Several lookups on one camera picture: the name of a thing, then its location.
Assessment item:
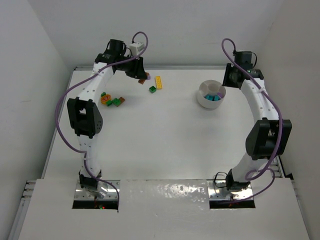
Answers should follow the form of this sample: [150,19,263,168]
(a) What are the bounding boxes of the brown and purple lego stack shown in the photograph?
[138,72,151,85]

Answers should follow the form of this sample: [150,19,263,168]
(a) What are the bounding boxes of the purple lego plate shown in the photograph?
[217,92,224,99]

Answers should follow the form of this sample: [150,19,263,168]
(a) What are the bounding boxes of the dark green lego brick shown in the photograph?
[149,86,157,94]

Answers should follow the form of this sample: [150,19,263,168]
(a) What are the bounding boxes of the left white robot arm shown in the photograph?
[67,39,147,192]

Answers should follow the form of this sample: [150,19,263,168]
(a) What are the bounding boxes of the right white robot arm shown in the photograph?
[222,50,292,192]

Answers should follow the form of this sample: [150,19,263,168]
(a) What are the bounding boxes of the yellow long lego brick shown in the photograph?
[154,76,163,90]

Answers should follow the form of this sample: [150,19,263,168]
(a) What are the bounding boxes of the white round divided container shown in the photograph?
[196,80,226,110]

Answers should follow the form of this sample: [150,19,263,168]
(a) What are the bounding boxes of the orange round lego piece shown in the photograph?
[100,93,112,105]

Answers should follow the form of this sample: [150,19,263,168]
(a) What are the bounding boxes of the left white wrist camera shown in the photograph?
[129,42,145,56]

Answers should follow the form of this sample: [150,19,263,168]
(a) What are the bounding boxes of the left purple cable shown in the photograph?
[54,31,149,208]

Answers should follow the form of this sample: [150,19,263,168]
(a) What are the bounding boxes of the purple cable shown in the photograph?
[221,38,283,202]
[54,31,149,208]

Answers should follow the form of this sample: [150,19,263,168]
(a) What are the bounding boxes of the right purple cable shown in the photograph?
[221,38,283,202]

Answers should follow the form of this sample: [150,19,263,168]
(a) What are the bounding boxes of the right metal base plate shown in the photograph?
[207,179,254,201]

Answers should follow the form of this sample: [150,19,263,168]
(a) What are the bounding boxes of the metal base plate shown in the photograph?
[73,180,119,201]
[207,179,254,201]

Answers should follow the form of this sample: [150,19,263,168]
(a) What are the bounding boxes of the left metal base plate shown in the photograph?
[73,180,119,201]

